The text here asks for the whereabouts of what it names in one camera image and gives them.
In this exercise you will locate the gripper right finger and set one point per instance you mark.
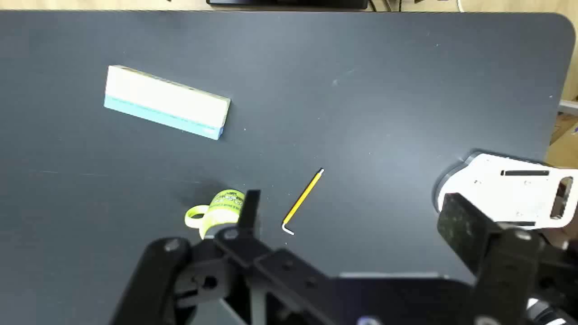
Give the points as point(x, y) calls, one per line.
point(469, 225)

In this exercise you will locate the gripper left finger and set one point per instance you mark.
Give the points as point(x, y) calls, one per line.
point(246, 253)

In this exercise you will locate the yellow-green mug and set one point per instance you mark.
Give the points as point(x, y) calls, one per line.
point(221, 210)

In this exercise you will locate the white metal plate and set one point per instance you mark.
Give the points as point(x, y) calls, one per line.
point(496, 183)

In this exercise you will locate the orange hex key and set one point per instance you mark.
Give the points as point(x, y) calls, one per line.
point(301, 199)

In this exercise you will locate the cardboard box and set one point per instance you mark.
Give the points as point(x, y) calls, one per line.
point(564, 144)

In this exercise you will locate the white and blue box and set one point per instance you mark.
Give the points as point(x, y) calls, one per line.
point(165, 101)

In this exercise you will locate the black monitor base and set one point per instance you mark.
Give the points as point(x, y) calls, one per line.
point(289, 3)

